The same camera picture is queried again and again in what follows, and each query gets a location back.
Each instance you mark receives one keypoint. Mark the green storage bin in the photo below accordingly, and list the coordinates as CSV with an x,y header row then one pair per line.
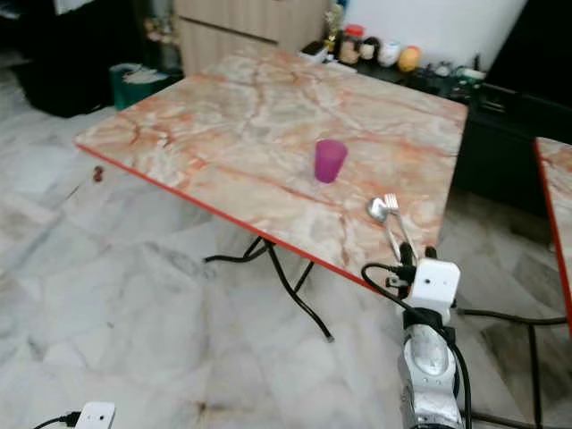
x,y
138,88

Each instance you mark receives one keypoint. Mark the purple plastic cup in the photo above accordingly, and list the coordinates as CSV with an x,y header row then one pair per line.
x,y
330,162

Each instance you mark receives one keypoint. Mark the small brown floor object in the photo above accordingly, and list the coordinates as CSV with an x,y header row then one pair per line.
x,y
98,174

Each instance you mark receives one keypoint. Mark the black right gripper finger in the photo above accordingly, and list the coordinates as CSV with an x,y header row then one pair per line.
x,y
431,254
406,256

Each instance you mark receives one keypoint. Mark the yellow egg shaped figurine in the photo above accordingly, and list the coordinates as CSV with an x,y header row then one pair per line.
x,y
409,59

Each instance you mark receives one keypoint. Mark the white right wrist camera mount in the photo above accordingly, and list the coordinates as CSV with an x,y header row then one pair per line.
x,y
434,283

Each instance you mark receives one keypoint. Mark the light wooden cabinet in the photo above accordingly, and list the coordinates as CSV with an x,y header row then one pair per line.
x,y
250,27

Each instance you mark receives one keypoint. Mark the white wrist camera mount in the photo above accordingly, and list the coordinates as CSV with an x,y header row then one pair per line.
x,y
434,283
96,416

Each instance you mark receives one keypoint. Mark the red lid jar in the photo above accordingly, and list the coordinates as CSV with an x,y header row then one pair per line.
x,y
351,46

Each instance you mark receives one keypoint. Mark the silver metal spoon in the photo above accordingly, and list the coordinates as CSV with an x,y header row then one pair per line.
x,y
378,211

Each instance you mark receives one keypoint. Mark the black television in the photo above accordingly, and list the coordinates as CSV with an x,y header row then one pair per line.
x,y
536,40

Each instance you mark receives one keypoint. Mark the white egg shaped figurine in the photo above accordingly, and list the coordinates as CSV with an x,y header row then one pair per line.
x,y
389,54

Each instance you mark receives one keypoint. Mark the marble pattern folding table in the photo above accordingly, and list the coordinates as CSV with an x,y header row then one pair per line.
x,y
250,125

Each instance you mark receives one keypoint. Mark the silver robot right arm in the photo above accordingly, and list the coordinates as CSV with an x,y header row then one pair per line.
x,y
429,366

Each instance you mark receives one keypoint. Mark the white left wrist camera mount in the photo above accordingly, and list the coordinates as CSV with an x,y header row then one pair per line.
x,y
96,416

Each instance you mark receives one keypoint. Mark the silver metal fork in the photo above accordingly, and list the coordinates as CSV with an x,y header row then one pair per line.
x,y
391,203

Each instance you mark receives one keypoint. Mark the black sofa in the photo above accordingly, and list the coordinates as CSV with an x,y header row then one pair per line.
x,y
67,58

